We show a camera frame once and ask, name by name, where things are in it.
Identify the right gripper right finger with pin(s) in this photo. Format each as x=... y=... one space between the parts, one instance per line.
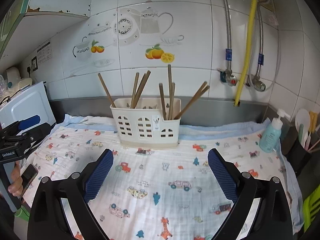
x=219 y=168

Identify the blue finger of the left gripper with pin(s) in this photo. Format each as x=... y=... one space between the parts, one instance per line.
x=29 y=122
x=38 y=133

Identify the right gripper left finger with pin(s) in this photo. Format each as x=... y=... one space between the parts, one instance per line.
x=96 y=173

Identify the brown wooden chopstick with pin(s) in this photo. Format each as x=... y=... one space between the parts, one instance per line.
x=161 y=91
x=106 y=90
x=192 y=98
x=134 y=89
x=197 y=97
x=170 y=90
x=148 y=73
x=172 y=99
x=140 y=89

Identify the person left hand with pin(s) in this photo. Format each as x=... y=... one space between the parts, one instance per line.
x=16 y=186

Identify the white microwave oven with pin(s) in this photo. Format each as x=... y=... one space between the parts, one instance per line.
x=30 y=102

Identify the black smartphone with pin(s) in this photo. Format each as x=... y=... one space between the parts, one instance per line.
x=28 y=176

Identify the white cartoon print cloth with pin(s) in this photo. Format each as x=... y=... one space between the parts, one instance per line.
x=157 y=194

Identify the teal soap pump bottle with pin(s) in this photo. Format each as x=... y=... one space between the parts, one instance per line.
x=272 y=133

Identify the light blue towel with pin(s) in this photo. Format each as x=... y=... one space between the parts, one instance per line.
x=225 y=129

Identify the cream plastic utensil holder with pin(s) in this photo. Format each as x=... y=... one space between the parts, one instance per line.
x=144 y=126

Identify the black utensil caddy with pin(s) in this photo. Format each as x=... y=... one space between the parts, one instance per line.
x=300 y=159

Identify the green plastic rack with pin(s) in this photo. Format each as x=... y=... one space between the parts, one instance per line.
x=311 y=207

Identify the white rice spoon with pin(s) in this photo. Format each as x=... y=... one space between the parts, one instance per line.
x=302 y=122

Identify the right water valve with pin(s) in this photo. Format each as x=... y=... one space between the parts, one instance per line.
x=254 y=82

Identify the water valve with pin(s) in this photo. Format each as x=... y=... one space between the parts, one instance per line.
x=226 y=76
x=254 y=82

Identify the left water valve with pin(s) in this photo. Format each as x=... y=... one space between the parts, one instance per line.
x=226 y=76

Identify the wall power socket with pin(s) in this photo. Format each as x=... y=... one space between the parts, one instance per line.
x=34 y=65

